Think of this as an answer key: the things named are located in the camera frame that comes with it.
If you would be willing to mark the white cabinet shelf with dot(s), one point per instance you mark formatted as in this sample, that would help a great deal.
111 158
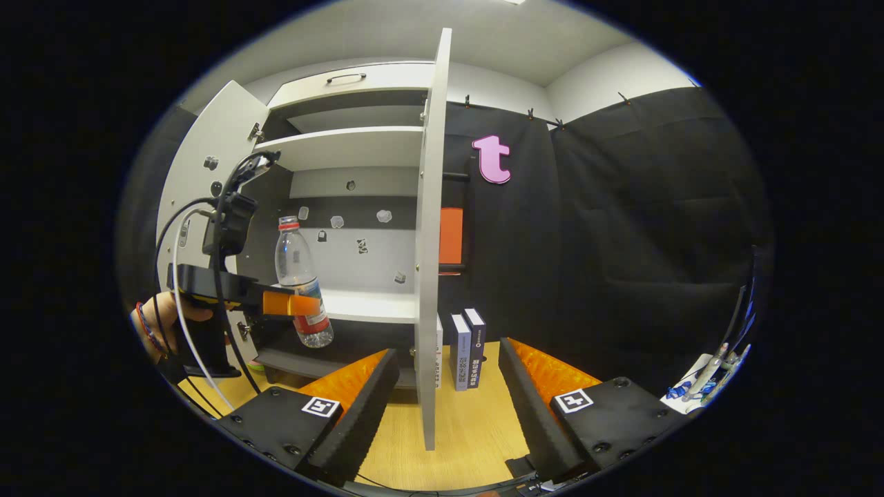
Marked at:
373 306
345 148

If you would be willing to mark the dark cabinet bottom board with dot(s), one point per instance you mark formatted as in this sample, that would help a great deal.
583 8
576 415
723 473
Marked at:
283 360

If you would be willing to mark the black backdrop cloth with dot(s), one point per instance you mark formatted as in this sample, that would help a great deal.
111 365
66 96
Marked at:
621 241

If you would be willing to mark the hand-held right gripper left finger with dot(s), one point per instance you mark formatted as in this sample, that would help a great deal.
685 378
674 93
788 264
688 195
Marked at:
359 428

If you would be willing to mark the white and blue bundle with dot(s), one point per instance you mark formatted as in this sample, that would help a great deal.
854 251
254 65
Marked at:
697 373

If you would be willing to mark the grey-blue book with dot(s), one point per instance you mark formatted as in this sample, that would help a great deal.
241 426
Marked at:
460 345

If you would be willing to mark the white and grey cabinet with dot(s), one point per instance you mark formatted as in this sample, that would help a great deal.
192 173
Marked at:
359 255

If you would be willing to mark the white cabinet flap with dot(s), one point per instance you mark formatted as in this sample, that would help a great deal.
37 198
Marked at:
400 76

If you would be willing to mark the white book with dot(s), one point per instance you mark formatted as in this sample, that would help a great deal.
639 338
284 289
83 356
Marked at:
439 352

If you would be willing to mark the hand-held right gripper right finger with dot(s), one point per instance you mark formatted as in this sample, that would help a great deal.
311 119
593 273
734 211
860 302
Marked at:
532 421

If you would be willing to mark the clear red-label water bottle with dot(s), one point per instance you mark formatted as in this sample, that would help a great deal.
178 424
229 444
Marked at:
293 259

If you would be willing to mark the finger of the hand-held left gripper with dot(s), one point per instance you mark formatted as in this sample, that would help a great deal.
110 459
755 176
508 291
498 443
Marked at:
276 304

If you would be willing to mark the white cabinet door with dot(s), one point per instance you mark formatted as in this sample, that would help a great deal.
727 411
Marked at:
214 131
429 276

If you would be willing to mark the dark navy book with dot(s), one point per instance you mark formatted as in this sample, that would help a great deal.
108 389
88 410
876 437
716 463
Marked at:
478 338

